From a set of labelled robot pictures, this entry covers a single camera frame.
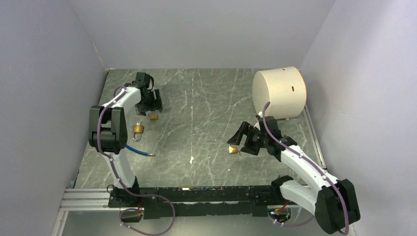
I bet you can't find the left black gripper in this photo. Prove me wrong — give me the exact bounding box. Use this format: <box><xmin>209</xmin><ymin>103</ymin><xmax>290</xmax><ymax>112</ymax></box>
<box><xmin>136</xmin><ymin>89</ymin><xmax>162</xmax><ymax>116</ymax></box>

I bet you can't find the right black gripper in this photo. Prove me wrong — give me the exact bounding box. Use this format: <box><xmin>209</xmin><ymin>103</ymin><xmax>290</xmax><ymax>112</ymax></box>
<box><xmin>228</xmin><ymin>121</ymin><xmax>268</xmax><ymax>155</ymax></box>

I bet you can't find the brass padlock with key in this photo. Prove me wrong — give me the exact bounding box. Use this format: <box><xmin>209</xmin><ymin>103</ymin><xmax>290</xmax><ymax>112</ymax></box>
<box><xmin>132</xmin><ymin>122</ymin><xmax>144</xmax><ymax>142</ymax></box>

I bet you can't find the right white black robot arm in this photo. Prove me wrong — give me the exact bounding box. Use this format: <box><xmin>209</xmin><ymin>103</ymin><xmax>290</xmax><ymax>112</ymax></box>
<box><xmin>227</xmin><ymin>116</ymin><xmax>361</xmax><ymax>235</ymax></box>

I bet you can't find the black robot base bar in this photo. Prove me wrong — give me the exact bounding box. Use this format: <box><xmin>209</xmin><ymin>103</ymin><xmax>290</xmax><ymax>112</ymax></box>
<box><xmin>108</xmin><ymin>185</ymin><xmax>294</xmax><ymax>219</ymax></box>

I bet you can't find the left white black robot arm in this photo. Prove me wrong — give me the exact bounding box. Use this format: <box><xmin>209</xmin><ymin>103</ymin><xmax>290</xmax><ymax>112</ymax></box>
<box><xmin>89</xmin><ymin>72</ymin><xmax>163</xmax><ymax>207</ymax></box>

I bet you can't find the cream cylindrical container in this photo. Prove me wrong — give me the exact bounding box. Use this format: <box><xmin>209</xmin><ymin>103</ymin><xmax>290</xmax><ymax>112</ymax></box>
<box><xmin>252</xmin><ymin>66</ymin><xmax>307</xmax><ymax>119</ymax></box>

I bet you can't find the blue cable with connectors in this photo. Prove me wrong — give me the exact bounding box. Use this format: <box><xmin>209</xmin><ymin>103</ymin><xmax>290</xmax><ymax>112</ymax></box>
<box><xmin>125</xmin><ymin>145</ymin><xmax>155</xmax><ymax>158</ymax></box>

